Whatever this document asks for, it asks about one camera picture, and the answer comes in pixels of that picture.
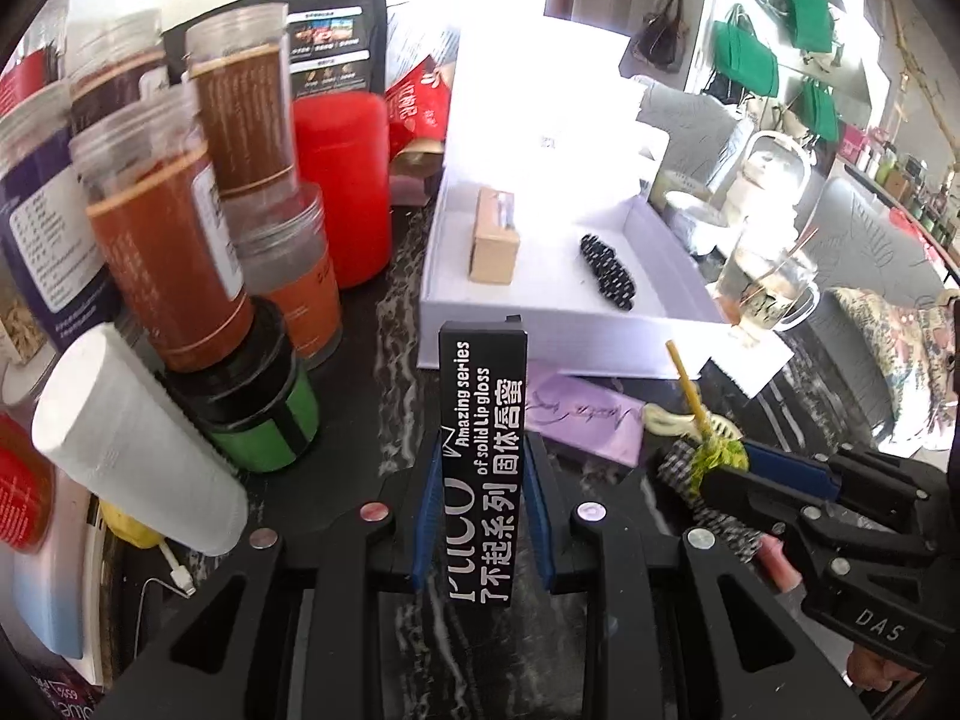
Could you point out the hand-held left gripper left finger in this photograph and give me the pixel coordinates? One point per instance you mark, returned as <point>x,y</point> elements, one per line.
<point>427,502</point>

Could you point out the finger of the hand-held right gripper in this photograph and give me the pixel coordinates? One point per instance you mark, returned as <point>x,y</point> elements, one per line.
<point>787,469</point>
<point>750,502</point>

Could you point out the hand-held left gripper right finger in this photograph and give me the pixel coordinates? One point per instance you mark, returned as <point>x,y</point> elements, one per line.
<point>540,517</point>

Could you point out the pink lip gloss tube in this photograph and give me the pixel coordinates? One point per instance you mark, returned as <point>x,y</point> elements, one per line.
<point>776,562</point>

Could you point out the checkered scrunchie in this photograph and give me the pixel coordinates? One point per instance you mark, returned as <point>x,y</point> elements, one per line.
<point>679,469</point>

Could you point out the black lip gloss box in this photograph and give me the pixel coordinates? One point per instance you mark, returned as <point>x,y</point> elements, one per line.
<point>484,427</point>

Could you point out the purple box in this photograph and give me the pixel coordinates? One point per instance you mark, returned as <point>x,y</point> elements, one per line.
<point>585,412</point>

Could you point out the cream hair claw clip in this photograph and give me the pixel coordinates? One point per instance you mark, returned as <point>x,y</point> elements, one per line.
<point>664,420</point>

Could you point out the white gift box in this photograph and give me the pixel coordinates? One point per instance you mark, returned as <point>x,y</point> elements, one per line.
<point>555,270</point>

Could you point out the black beaded hair clip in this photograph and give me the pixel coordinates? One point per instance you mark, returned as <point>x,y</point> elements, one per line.
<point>607,274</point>

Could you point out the small kraft box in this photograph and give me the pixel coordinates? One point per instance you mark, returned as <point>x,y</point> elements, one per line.
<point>495,247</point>

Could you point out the person's right hand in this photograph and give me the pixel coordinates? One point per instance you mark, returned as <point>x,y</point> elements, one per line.
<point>874,675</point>

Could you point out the white paper napkin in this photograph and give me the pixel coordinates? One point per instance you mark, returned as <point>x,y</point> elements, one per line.
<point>750,367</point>

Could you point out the floral cloth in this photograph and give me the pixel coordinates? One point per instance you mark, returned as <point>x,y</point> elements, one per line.
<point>900,360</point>

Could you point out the green and black jar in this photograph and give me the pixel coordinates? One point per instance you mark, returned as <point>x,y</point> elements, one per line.
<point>262,420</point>

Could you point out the glass mug of tea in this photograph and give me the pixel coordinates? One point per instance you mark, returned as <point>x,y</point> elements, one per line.
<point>757,285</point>

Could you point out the clear jar orange powder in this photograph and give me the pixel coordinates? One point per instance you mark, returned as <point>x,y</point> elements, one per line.
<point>300,300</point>

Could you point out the grey chair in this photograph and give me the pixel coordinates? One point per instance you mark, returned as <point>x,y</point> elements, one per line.
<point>690,120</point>
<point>870,240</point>

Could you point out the foil bowl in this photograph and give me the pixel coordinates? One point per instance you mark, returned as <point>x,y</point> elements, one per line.
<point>694,217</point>

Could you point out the white electric kettle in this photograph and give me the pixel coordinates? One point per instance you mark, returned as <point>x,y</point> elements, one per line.
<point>765,180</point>

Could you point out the yellow soft object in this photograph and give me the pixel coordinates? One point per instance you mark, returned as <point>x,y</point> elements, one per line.
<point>131,529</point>

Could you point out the white paper roll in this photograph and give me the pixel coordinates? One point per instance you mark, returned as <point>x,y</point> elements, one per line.
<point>127,435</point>

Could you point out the row of bottles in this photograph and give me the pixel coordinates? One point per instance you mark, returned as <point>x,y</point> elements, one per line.
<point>900,180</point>

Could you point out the red canister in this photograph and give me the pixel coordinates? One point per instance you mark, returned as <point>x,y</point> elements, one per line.
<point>341,187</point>

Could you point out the gold foil packet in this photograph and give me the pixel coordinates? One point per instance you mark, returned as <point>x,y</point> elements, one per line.
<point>416,172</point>

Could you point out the green tote bag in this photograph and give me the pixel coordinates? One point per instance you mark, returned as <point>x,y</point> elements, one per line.
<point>746,60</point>
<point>821,112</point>
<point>810,15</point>

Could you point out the red snack packet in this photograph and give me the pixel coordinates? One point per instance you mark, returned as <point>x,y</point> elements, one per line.
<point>416,105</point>

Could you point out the red labelled container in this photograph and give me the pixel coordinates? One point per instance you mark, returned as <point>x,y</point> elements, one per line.
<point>22,480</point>

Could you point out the dry bamboo branch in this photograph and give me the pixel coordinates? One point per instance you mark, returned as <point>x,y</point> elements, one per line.
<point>926,67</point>

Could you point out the brown hanging bag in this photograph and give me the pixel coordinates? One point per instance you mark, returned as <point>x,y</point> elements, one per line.
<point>660,37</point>

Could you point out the white tub blue label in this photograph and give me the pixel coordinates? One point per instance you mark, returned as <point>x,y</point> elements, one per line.
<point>45,240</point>

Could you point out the white plastic packets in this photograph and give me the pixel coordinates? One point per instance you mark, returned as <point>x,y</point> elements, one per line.
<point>420,37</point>

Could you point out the black coffee bag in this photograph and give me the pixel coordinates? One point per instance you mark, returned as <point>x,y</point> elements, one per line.
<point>330,37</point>

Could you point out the clear jar dark powder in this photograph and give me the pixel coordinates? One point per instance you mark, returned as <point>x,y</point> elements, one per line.
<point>112,82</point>

